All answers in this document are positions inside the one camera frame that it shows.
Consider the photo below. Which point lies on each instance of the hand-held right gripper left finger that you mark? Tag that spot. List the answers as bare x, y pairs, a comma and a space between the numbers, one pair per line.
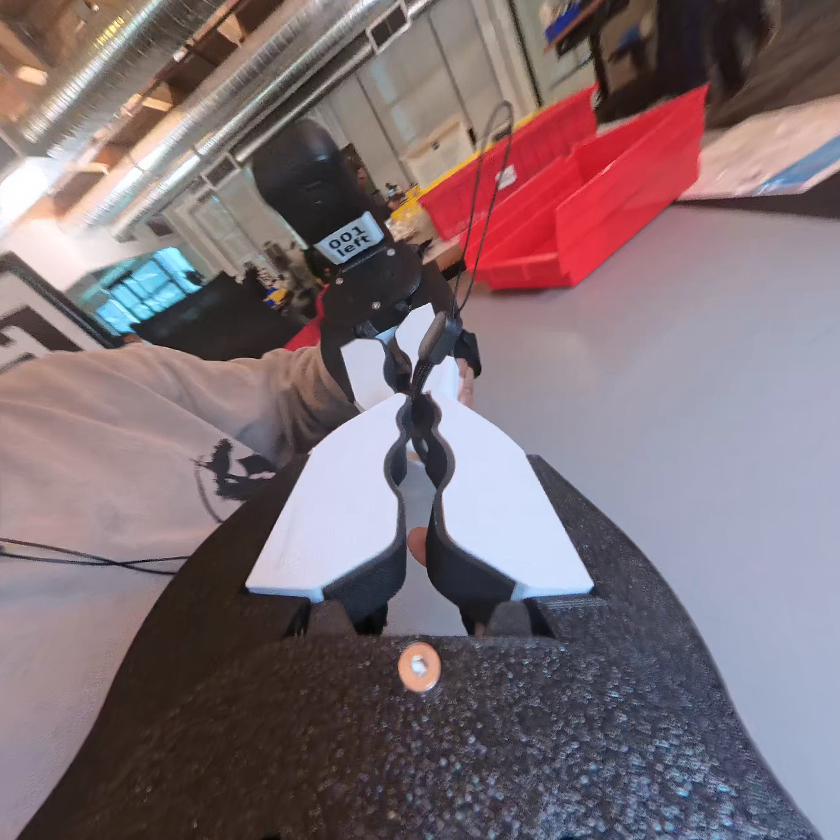
334, 512

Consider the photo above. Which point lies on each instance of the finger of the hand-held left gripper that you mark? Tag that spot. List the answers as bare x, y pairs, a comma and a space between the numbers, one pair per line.
446, 379
366, 374

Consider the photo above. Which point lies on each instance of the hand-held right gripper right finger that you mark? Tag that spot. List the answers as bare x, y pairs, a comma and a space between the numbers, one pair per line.
512, 518

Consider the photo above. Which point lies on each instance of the person's left forearm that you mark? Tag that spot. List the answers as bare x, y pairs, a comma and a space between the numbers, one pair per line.
164, 394

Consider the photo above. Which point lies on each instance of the person's left hand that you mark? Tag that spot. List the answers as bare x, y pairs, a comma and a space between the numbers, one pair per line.
466, 384

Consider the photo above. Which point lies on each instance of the red plastic bin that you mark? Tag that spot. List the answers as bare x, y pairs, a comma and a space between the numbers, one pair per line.
630, 190
499, 177

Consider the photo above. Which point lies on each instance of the person's torso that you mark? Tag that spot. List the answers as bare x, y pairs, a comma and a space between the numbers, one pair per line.
98, 499

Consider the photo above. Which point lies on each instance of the black white marker board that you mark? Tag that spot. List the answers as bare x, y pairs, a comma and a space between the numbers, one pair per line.
39, 308

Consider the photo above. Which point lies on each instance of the paper sheet blue print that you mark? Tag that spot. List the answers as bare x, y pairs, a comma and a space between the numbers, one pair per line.
774, 157

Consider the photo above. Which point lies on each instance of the silver ventilation duct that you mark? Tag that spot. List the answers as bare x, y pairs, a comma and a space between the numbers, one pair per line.
249, 111
118, 52

